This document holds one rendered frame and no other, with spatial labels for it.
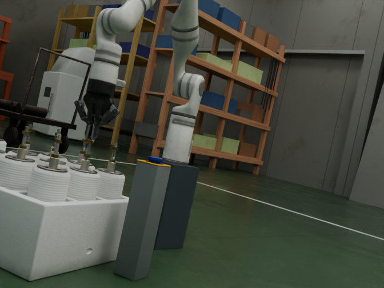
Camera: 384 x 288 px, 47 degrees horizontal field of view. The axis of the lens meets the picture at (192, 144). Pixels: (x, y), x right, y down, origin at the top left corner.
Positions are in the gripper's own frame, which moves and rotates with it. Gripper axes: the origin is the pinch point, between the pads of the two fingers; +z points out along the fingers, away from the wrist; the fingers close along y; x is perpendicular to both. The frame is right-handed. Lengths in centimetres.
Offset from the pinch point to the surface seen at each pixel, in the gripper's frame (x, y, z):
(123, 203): 8.0, 10.9, 18.5
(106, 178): 6.5, 4.8, 12.4
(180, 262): 25, 29, 36
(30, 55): 765, -463, -107
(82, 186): -4.2, 2.1, 14.5
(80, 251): -6.1, 6.0, 30.7
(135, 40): 624, -195, -151
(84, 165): -1.0, 0.3, 9.3
